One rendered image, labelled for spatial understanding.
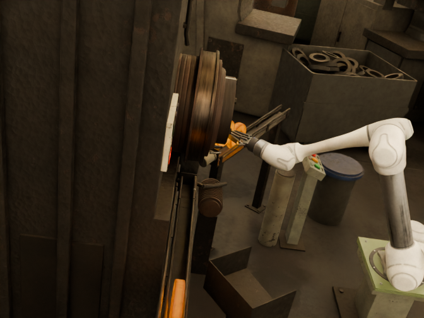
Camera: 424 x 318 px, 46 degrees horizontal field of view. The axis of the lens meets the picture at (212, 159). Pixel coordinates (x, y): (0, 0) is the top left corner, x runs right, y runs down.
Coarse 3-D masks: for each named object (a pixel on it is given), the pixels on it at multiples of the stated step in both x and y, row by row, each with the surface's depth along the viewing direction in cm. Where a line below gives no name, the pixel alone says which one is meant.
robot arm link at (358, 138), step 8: (360, 128) 228; (344, 136) 230; (352, 136) 228; (360, 136) 225; (368, 136) 223; (288, 144) 258; (296, 144) 257; (312, 144) 252; (320, 144) 245; (328, 144) 238; (336, 144) 233; (344, 144) 231; (352, 144) 229; (360, 144) 227; (368, 144) 225; (296, 152) 255; (304, 152) 255; (312, 152) 252; (320, 152) 248; (296, 160) 257
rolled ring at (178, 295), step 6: (174, 282) 166; (180, 282) 160; (174, 288) 157; (180, 288) 157; (174, 294) 155; (180, 294) 155; (174, 300) 154; (180, 300) 154; (174, 306) 153; (180, 306) 153; (174, 312) 153; (180, 312) 153
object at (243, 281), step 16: (224, 256) 186; (240, 256) 193; (208, 272) 184; (224, 272) 192; (240, 272) 196; (208, 288) 186; (224, 288) 177; (240, 288) 189; (256, 288) 191; (224, 304) 179; (240, 304) 170; (256, 304) 184; (272, 304) 171; (288, 304) 178
